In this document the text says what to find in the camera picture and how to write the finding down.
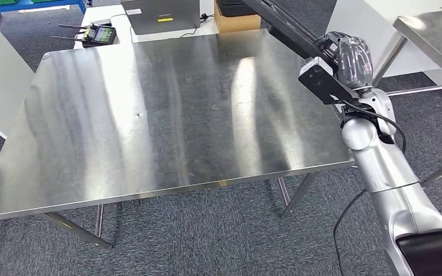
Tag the black plastic plate frame part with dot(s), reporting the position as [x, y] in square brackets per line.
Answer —
[278, 23]

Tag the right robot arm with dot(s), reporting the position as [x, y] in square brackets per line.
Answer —
[385, 167]

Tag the stainless steel workbench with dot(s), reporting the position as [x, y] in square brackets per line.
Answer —
[167, 114]

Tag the brown cardboard box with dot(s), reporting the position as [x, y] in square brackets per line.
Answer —
[236, 24]

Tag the grey laptop yellow sticker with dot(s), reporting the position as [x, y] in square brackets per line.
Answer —
[160, 15]

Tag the black remote controller with screen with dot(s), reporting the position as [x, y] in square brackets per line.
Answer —
[104, 34]

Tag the white desk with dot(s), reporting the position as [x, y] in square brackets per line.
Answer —
[95, 13]

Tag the white panel cabinet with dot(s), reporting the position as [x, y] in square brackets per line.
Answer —
[0, 76]
[366, 19]

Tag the stainless steel table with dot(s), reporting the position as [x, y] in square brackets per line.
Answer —
[434, 38]

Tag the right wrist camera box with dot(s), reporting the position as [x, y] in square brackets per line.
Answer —
[320, 82]

